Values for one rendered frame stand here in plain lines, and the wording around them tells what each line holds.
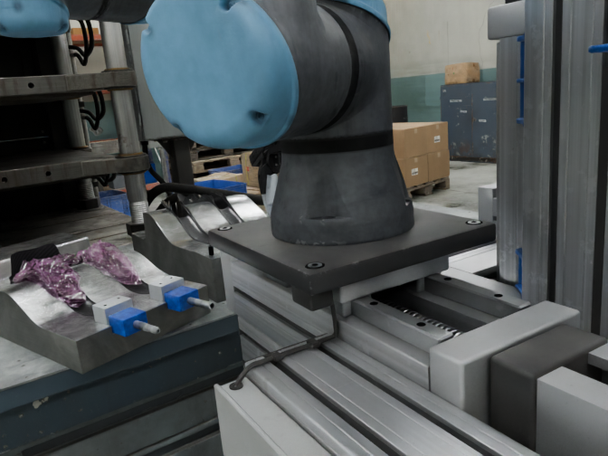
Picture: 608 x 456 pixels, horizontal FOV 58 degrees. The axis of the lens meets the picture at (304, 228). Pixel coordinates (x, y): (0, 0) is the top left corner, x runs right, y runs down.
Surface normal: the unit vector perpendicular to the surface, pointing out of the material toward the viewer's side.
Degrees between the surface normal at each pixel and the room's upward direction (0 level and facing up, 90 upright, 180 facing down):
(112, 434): 90
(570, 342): 0
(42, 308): 27
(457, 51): 90
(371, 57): 84
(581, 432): 90
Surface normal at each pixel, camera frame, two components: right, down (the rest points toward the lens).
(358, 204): 0.17, -0.08
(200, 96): -0.48, 0.37
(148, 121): 0.57, 0.15
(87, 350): 0.79, 0.08
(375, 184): 0.47, -0.14
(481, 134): -0.80, 0.20
